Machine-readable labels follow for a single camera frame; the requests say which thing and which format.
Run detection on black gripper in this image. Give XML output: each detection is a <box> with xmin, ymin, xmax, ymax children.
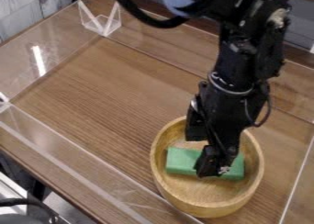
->
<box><xmin>186</xmin><ymin>72</ymin><xmax>271</xmax><ymax>178</ymax></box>

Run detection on green rectangular block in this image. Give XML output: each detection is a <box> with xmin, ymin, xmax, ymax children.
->
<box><xmin>166</xmin><ymin>147</ymin><xmax>246</xmax><ymax>181</ymax></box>

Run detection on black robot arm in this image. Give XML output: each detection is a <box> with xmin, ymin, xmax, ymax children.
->
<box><xmin>162</xmin><ymin>0</ymin><xmax>291</xmax><ymax>177</ymax></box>

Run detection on brown wooden bowl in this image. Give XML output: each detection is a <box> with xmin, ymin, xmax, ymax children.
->
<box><xmin>149</xmin><ymin>117</ymin><xmax>264</xmax><ymax>218</ymax></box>

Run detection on clear acrylic tray wall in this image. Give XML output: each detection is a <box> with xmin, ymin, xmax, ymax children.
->
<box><xmin>0</xmin><ymin>93</ymin><xmax>202</xmax><ymax>224</ymax></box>

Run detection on clear acrylic corner bracket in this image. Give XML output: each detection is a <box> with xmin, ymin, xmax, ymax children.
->
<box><xmin>77</xmin><ymin>0</ymin><xmax>121</xmax><ymax>37</ymax></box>

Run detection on black cable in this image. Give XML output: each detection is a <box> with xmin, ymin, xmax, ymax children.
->
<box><xmin>0</xmin><ymin>197</ymin><xmax>60</xmax><ymax>224</ymax></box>

